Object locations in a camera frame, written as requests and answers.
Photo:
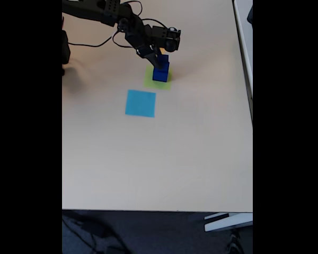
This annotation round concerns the white table foot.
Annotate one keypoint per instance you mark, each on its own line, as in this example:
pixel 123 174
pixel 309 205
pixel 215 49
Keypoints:
pixel 228 222

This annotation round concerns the light blue paper square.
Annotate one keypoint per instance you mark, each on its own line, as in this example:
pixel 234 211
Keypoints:
pixel 140 103

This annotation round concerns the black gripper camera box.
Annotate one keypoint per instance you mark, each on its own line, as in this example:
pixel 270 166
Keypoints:
pixel 168 38

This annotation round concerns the medium blue cube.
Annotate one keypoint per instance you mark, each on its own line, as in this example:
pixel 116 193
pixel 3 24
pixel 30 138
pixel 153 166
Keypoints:
pixel 164 62

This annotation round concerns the dark blue object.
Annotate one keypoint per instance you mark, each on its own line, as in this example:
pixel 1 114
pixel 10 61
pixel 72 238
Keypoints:
pixel 251 16

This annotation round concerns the green paper square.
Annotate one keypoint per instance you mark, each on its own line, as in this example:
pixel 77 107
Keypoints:
pixel 148 82

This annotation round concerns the large blue cube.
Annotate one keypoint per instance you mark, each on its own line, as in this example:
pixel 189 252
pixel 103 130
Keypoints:
pixel 160 75

